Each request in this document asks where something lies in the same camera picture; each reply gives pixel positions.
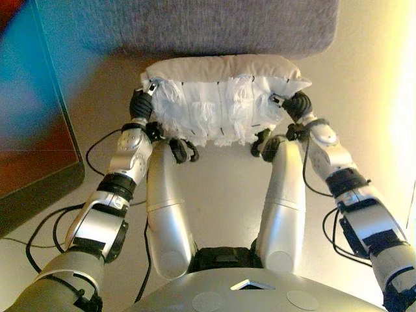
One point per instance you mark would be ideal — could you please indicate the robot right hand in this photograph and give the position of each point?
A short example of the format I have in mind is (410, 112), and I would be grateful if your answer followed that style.
(297, 105)

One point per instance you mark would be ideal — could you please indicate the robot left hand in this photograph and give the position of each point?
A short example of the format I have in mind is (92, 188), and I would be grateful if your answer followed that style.
(140, 105)

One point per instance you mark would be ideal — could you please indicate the white fringed cushion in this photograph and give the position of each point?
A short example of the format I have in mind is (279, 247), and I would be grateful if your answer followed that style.
(224, 97)

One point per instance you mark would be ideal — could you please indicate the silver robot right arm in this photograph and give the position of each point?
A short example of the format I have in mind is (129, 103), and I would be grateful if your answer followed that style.
(364, 211)

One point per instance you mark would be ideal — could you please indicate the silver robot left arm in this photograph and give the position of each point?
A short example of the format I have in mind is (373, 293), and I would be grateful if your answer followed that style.
(97, 211)

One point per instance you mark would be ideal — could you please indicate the grey fabric armchair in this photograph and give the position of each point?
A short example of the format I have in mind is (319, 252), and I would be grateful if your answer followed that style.
(195, 26)

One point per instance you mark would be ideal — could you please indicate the grey robot torso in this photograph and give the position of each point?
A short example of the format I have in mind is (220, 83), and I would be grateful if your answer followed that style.
(247, 292)

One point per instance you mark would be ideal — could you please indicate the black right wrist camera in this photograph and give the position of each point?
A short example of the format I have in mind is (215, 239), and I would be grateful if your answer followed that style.
(295, 131)

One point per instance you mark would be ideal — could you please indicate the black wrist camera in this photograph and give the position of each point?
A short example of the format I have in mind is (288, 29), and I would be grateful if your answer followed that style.
(155, 131)
(295, 131)

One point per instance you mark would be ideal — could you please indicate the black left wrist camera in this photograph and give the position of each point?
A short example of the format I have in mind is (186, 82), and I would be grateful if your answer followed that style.
(155, 131)

